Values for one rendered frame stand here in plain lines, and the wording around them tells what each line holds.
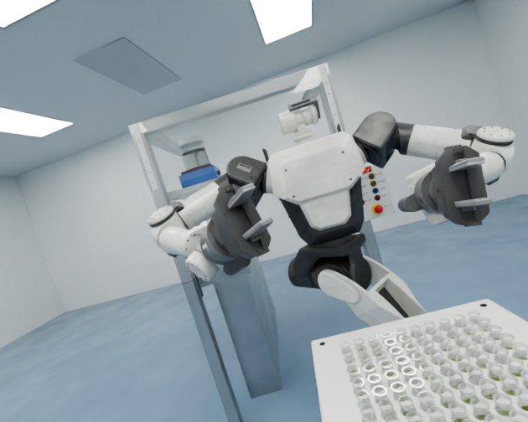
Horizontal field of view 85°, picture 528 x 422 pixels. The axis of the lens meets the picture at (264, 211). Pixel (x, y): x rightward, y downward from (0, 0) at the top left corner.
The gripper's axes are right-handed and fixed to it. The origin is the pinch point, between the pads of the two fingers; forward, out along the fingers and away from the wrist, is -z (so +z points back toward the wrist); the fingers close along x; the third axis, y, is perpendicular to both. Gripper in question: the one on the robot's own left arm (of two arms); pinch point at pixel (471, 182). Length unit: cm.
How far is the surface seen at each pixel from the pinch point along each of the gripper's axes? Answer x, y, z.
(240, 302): 45, 90, 110
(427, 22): -259, -121, 423
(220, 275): 26, 93, 96
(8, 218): -79, 629, 313
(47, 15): -176, 210, 104
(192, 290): 30, 103, 83
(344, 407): 20.5, 19.9, -18.7
